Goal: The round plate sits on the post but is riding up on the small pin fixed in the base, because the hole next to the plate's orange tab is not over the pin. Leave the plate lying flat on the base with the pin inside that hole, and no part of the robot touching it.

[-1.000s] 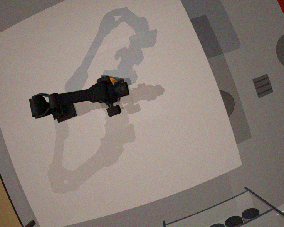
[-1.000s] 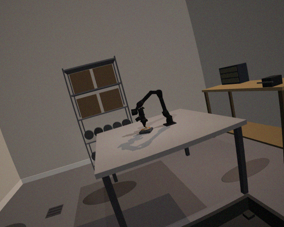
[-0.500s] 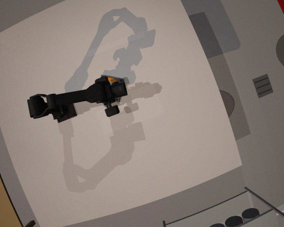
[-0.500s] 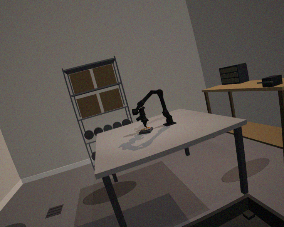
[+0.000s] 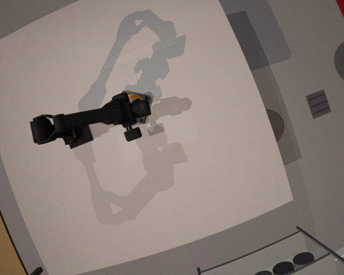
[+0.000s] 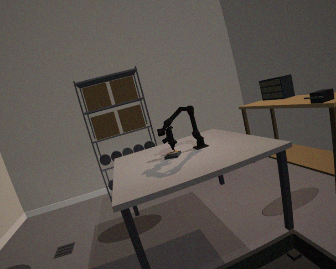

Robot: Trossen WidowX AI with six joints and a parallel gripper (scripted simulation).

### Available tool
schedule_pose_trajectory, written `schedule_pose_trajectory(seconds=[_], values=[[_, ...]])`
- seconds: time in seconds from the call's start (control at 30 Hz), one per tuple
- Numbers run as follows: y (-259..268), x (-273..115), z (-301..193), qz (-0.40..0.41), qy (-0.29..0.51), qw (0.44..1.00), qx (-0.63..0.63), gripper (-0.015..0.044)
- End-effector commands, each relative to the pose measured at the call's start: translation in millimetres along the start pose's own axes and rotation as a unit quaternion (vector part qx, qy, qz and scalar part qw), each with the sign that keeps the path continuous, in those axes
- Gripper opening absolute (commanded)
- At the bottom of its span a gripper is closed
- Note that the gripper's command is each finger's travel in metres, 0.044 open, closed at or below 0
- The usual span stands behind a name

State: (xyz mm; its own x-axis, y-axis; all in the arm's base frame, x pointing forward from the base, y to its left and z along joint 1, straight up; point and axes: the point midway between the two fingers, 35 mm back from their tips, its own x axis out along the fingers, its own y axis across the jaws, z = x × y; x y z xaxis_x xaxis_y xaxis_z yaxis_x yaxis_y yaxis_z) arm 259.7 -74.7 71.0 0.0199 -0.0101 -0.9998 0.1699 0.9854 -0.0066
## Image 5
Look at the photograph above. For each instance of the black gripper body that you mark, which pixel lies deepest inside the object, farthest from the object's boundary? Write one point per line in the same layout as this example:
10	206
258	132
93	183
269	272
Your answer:
130	134

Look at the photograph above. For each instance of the orange round plate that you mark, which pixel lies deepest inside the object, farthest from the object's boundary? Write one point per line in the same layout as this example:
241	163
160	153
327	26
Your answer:
133	96

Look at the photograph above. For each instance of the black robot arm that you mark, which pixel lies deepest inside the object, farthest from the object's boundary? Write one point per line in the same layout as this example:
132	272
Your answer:
117	111

